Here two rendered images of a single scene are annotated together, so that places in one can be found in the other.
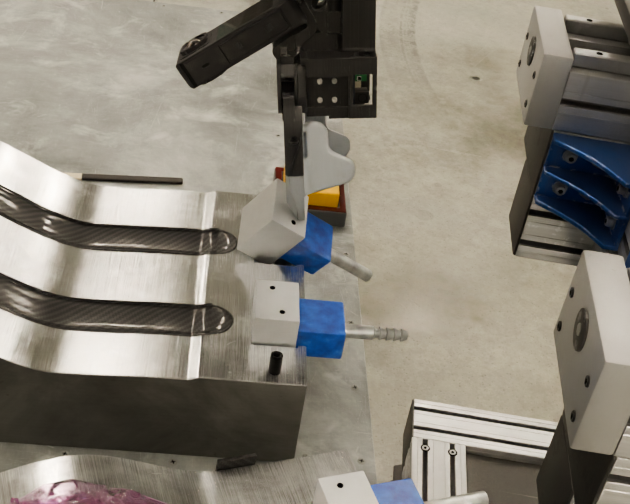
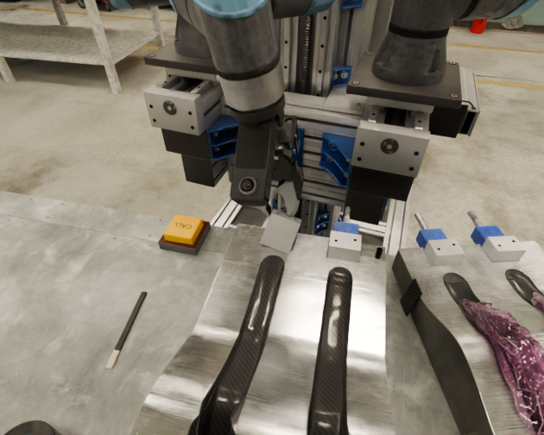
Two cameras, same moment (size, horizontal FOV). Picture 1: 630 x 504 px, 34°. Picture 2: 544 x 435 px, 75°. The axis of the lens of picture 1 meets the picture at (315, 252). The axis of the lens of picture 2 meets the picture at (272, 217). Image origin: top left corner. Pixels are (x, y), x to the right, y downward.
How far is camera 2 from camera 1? 77 cm
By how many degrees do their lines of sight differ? 53
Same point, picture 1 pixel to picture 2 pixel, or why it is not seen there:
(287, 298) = (344, 236)
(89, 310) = (325, 336)
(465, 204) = not seen: hidden behind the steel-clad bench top
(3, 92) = not seen: outside the picture
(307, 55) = (282, 140)
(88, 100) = (13, 338)
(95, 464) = (462, 337)
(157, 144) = (95, 300)
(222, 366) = (376, 275)
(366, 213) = not seen: hidden behind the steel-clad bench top
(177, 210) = (237, 279)
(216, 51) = (268, 173)
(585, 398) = (419, 158)
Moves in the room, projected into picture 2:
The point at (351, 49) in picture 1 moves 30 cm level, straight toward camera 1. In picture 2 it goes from (281, 122) to (518, 165)
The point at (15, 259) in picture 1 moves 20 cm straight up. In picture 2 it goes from (294, 370) to (305, 266)
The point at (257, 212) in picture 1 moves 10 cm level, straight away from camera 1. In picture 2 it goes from (280, 233) to (221, 221)
